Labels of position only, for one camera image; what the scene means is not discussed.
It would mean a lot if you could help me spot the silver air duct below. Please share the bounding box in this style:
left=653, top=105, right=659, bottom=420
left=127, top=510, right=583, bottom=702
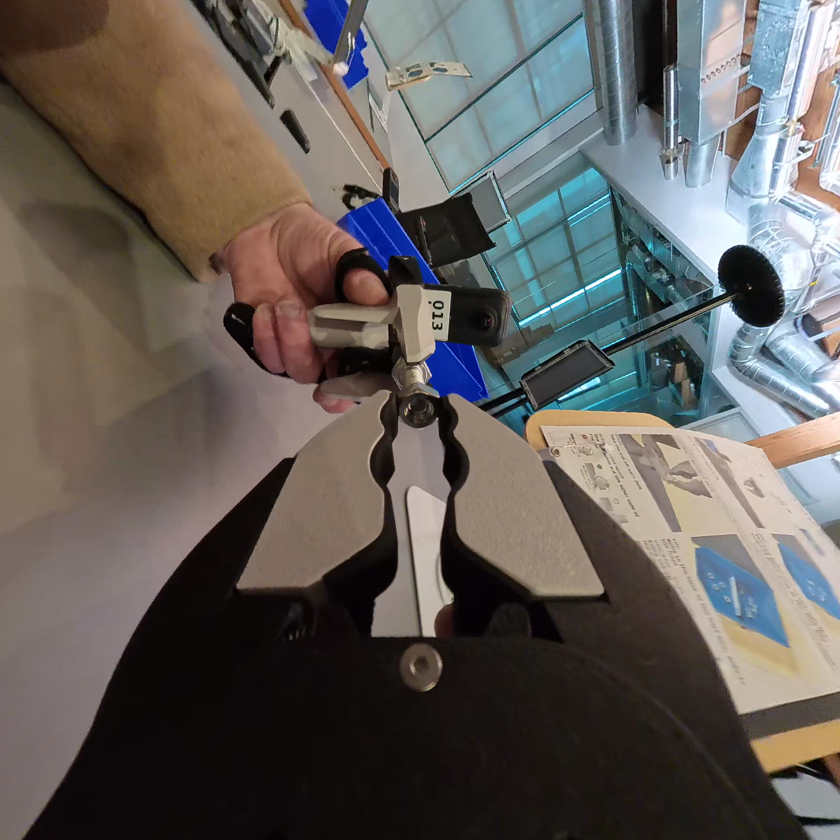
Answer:
left=594, top=0, right=641, bottom=147
left=725, top=197, right=840, bottom=421

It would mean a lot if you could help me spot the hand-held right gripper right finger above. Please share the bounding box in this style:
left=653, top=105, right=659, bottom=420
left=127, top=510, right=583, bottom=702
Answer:
left=438, top=394, right=605, bottom=634

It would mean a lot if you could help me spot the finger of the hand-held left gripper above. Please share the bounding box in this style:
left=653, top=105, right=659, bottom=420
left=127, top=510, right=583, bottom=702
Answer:
left=392, top=282, right=436, bottom=364

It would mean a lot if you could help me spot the wooden instruction board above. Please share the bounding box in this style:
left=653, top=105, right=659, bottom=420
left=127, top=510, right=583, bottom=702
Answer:
left=525, top=409, right=840, bottom=777

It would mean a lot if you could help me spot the black disc top pole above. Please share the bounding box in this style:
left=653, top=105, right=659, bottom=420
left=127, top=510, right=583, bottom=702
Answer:
left=489, top=245, right=786, bottom=416

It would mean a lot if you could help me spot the dark board document stand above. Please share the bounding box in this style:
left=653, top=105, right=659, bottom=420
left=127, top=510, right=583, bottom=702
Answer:
left=331, top=0, right=370, bottom=74

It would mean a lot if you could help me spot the printed instruction sheet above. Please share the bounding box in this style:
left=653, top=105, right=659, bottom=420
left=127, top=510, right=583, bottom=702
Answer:
left=541, top=425, right=840, bottom=716

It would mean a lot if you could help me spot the white document stand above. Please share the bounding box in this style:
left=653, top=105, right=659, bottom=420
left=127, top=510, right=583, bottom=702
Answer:
left=405, top=484, right=455, bottom=637
left=386, top=60, right=472, bottom=91

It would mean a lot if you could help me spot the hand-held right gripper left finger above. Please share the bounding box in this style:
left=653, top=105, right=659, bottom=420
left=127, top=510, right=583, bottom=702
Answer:
left=235, top=390, right=401, bottom=621

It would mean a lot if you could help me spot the black framed display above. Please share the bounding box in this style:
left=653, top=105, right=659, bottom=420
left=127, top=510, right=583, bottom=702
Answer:
left=520, top=340, right=616, bottom=408

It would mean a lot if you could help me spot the grey desk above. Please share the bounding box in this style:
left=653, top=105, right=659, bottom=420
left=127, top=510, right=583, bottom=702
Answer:
left=0, top=79, right=421, bottom=840

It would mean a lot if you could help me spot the silver sign frame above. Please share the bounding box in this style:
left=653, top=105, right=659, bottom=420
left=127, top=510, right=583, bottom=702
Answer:
left=469, top=172, right=511, bottom=231

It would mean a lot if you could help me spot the person's left hand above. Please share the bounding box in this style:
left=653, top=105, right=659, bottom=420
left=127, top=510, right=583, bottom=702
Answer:
left=215, top=202, right=395, bottom=414

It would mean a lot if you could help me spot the blue plastic bin with divider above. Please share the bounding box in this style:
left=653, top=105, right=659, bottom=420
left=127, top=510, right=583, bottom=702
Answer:
left=338, top=197, right=490, bottom=403

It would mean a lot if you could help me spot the steel hex bolt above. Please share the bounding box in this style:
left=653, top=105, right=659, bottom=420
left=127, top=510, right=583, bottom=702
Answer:
left=392, top=363, right=433, bottom=421

